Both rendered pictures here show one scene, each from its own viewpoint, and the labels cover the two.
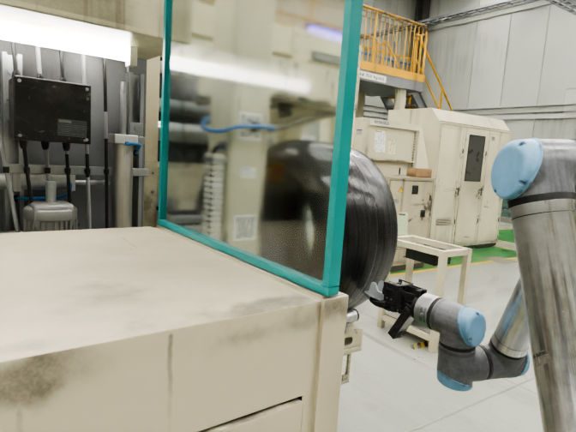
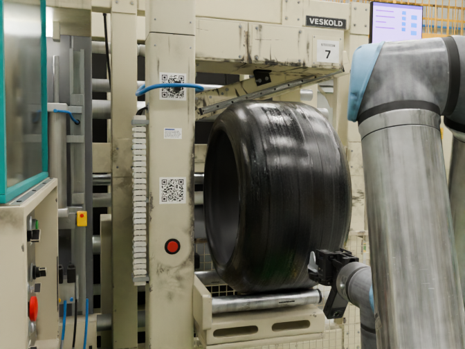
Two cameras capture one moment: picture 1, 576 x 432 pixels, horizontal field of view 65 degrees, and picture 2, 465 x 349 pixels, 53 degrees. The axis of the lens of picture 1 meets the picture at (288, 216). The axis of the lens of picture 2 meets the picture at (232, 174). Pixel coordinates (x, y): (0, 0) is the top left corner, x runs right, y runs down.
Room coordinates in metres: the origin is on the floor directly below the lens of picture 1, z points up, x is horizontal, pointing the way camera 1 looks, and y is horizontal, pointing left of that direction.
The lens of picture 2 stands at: (0.14, -0.51, 1.34)
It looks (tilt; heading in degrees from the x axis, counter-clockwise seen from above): 3 degrees down; 21
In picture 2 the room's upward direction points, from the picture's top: 1 degrees clockwise
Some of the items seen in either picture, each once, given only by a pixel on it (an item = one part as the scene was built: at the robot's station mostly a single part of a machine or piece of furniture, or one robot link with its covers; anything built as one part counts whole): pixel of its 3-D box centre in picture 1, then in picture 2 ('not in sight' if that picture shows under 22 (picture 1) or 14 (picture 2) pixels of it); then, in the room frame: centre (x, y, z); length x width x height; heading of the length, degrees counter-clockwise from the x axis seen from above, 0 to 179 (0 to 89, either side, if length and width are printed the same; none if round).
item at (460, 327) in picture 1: (457, 322); (380, 296); (1.13, -0.45, 1.04); 0.12 x 0.09 x 0.10; 38
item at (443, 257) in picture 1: (422, 290); not in sight; (3.66, -1.15, 0.40); 0.60 x 0.35 x 0.80; 35
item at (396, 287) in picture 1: (405, 299); (338, 271); (1.27, -0.35, 1.05); 0.12 x 0.08 x 0.09; 38
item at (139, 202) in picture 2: not in sight; (140, 200); (1.28, 0.21, 1.19); 0.05 x 0.04 x 0.48; 38
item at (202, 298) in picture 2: not in sight; (192, 291); (1.42, 0.11, 0.90); 0.40 x 0.03 x 0.10; 38
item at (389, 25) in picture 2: not in sight; (396, 30); (5.39, -0.31, 2.60); 0.60 x 0.05 x 0.55; 125
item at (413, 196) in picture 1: (393, 221); not in sight; (6.13, -1.43, 0.62); 0.91 x 0.58 x 1.25; 125
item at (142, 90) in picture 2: not in sight; (169, 87); (1.36, 0.16, 1.52); 0.19 x 0.19 x 0.06; 38
